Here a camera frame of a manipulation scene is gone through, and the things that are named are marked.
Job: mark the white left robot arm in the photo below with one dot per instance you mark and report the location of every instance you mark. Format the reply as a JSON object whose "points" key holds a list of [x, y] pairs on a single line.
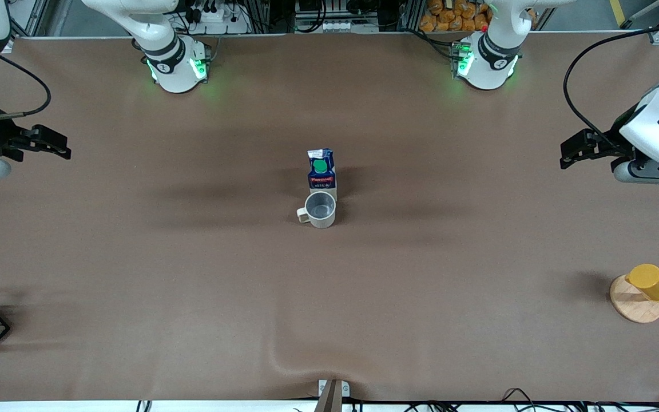
{"points": [[489, 63]]}

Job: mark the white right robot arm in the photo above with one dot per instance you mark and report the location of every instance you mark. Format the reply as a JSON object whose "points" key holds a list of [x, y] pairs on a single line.
{"points": [[175, 68]]}

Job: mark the brown table cover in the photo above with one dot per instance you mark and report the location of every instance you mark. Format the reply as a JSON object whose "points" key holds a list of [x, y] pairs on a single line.
{"points": [[329, 286]]}

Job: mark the round wooden mug stand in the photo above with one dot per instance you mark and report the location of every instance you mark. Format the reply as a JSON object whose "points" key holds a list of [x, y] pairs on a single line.
{"points": [[635, 309]]}

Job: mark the pile of orange snacks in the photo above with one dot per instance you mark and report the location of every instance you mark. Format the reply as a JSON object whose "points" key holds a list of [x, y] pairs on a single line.
{"points": [[449, 17]]}

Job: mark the aluminium frame profile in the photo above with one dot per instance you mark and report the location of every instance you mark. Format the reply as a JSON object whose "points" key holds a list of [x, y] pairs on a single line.
{"points": [[29, 17], [644, 14]]}

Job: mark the long white power strip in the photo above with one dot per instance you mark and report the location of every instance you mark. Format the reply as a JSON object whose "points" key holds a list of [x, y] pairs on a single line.
{"points": [[346, 26]]}

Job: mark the grey ceramic mug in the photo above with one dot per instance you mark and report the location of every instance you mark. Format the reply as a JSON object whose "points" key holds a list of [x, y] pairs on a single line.
{"points": [[324, 220]]}

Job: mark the white power strip with plugs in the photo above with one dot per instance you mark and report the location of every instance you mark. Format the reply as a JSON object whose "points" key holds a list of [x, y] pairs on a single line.
{"points": [[226, 26]]}

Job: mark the metal table clamp bracket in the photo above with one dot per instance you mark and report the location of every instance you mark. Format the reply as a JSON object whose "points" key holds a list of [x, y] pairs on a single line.
{"points": [[329, 400]]}

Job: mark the blue milk carton green cap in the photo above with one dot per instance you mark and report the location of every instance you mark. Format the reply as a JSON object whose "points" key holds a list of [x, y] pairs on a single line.
{"points": [[322, 180]]}

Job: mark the yellow cup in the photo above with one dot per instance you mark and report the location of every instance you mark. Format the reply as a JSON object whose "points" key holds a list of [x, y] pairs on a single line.
{"points": [[652, 283]]}

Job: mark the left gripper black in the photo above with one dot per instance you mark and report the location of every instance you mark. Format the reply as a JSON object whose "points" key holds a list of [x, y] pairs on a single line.
{"points": [[614, 139]]}

